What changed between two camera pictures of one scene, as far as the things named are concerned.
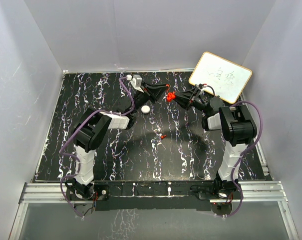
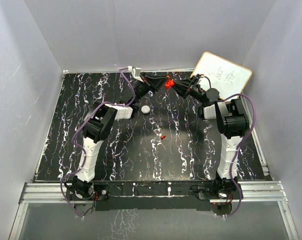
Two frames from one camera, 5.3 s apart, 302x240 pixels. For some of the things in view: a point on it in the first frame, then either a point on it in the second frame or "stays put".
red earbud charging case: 170,96 → 169,83
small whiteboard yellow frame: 227,79 stays put
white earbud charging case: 145,109 stays put
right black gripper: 182,99 → 189,85
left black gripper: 154,86 → 153,79
